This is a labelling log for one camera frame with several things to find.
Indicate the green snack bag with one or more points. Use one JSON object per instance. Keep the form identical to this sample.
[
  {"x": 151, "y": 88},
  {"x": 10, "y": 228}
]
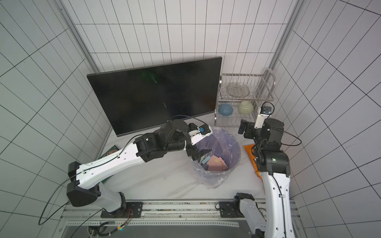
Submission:
[{"x": 112, "y": 150}]

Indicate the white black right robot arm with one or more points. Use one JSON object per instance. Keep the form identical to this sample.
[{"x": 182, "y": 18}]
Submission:
[{"x": 274, "y": 168}]

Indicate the orange candy bag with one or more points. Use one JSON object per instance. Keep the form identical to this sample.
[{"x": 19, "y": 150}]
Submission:
[{"x": 249, "y": 149}]

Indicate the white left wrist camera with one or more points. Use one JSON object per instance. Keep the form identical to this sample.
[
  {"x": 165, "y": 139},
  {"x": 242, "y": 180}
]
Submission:
[{"x": 200, "y": 133}]

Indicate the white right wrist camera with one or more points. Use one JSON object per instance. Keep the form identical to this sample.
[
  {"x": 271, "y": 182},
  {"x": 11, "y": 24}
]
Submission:
[{"x": 263, "y": 113}]

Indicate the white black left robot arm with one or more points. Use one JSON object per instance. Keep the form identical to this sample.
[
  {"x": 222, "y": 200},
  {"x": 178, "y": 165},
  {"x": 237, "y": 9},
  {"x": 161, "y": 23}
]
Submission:
[{"x": 86, "y": 187}]

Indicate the glass dish on rack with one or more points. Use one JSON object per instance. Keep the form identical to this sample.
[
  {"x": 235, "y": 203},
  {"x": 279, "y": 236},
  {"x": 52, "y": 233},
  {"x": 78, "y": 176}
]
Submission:
[{"x": 238, "y": 90}]

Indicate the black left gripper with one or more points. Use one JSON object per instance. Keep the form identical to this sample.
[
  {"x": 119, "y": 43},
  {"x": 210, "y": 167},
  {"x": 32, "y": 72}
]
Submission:
[{"x": 194, "y": 150}]

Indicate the light green bowl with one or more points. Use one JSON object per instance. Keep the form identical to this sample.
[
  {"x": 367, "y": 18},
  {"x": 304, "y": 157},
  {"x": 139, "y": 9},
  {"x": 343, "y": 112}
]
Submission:
[{"x": 245, "y": 108}]

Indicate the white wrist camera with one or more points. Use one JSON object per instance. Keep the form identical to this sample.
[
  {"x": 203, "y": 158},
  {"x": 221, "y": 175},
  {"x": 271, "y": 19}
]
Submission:
[
  {"x": 263, "y": 113},
  {"x": 200, "y": 133}
]

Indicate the blue bowl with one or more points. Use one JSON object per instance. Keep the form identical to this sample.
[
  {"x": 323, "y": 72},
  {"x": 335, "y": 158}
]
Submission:
[{"x": 225, "y": 110}]

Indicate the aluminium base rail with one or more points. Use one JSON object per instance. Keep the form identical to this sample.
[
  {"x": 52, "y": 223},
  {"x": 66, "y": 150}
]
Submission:
[{"x": 165, "y": 219}]

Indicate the steel dish rack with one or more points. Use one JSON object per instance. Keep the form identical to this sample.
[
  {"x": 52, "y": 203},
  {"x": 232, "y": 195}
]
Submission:
[{"x": 261, "y": 88}]

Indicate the purple bin with plastic liner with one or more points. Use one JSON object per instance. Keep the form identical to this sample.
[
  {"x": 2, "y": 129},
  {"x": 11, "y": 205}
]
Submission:
[{"x": 223, "y": 144}]

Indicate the pink sticky note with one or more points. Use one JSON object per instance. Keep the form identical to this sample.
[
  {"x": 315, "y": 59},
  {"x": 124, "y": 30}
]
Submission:
[{"x": 217, "y": 164}]

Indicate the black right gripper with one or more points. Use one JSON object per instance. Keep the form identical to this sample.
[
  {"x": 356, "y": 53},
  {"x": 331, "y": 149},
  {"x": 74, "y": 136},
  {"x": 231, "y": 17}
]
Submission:
[{"x": 246, "y": 126}]

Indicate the black computer monitor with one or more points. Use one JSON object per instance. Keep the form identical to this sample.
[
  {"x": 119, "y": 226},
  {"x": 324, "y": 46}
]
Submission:
[{"x": 146, "y": 97}]

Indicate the blue sticky flag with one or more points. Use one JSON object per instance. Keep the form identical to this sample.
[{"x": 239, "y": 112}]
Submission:
[{"x": 205, "y": 160}]

